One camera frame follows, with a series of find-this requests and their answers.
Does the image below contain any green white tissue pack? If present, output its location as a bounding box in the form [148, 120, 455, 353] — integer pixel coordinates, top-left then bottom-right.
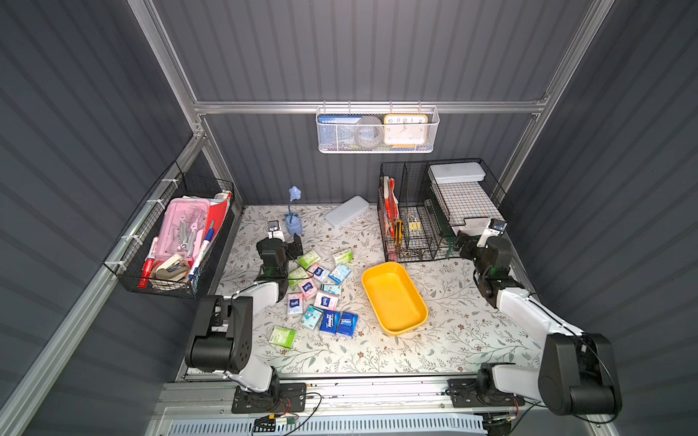
[333, 248, 354, 265]

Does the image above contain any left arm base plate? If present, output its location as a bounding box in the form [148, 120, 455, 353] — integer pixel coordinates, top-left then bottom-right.
[231, 383, 307, 414]

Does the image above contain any tape roll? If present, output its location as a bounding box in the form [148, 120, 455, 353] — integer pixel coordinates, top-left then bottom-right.
[354, 116, 384, 149]

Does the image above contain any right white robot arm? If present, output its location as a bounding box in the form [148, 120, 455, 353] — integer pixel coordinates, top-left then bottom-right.
[456, 219, 623, 421]

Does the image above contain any teal tissue pack small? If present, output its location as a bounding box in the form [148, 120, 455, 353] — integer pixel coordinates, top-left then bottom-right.
[321, 284, 342, 296]

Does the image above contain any green tissue pack front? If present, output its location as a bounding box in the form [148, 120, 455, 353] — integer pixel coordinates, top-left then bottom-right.
[268, 326, 297, 350]

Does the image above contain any green tissue pack upper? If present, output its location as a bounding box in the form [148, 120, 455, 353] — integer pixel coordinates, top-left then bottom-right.
[297, 250, 321, 270]

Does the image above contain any beige stapler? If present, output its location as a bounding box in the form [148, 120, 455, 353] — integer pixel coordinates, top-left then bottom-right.
[153, 254, 190, 282]

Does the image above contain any white wire wall basket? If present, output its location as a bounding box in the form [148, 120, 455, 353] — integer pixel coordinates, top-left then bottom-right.
[316, 104, 441, 154]

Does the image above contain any black wire desk organizer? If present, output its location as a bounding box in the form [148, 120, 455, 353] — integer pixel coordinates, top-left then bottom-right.
[378, 158, 516, 263]

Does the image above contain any checkered notebook stack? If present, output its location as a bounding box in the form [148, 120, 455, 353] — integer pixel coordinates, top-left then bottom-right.
[432, 183, 505, 236]

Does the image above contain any blue box in basket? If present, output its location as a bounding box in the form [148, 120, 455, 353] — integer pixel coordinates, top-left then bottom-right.
[316, 114, 362, 154]

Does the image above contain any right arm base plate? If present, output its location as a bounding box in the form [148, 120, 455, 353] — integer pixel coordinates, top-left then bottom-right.
[445, 378, 525, 408]

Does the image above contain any yellow alarm clock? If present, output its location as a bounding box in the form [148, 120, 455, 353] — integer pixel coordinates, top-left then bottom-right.
[384, 114, 429, 147]

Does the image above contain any floral table mat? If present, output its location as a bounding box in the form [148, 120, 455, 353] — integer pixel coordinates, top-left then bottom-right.
[253, 205, 542, 375]

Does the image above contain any blue flower desk lamp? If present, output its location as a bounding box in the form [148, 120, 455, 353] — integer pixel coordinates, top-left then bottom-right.
[285, 185, 303, 236]

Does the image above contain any black wire side basket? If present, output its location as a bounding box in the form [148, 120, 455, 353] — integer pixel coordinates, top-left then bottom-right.
[105, 165, 236, 299]

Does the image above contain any blue white marker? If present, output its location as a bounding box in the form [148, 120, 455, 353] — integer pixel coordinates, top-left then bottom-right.
[188, 221, 216, 281]

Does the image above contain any red white marker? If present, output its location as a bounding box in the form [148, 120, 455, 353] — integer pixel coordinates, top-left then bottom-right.
[137, 236, 159, 289]

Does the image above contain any pink Tempo tissue pack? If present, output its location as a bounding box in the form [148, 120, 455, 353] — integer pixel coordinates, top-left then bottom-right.
[286, 292, 305, 316]

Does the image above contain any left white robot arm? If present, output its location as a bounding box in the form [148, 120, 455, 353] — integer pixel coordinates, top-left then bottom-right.
[185, 221, 303, 399]

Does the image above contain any pink pencil case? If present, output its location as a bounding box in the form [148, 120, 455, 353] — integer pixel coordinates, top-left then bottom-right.
[156, 197, 210, 263]

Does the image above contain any dark blue tissue pack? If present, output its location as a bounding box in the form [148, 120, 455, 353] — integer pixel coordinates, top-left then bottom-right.
[319, 310, 341, 335]
[336, 312, 358, 338]

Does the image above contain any yellow plastic storage box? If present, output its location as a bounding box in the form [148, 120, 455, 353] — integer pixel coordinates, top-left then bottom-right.
[362, 262, 429, 336]

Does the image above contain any green tissue pack middle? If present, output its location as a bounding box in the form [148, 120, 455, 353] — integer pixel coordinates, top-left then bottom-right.
[288, 267, 311, 287]

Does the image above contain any white box on organizer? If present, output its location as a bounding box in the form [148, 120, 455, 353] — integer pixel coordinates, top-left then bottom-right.
[429, 162, 486, 185]

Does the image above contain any white rectangular plastic case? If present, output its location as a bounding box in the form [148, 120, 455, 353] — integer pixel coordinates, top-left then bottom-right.
[325, 195, 369, 229]

